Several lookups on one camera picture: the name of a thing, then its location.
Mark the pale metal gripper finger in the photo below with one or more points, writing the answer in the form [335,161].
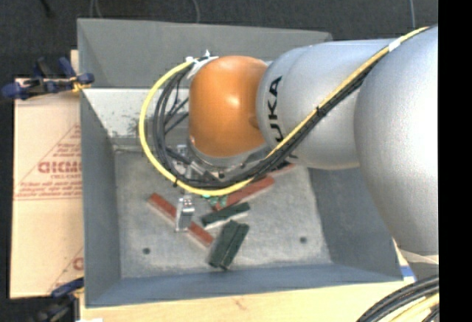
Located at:
[180,217]
[189,213]

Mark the red-brown flat block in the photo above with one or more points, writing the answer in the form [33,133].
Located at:
[254,188]
[164,204]

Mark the dark green flat block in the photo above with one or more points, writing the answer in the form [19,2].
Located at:
[236,243]
[226,213]
[222,247]

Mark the grey metal bin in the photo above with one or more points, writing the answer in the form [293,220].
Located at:
[155,247]

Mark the brown cardboard board red print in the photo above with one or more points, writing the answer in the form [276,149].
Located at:
[44,151]

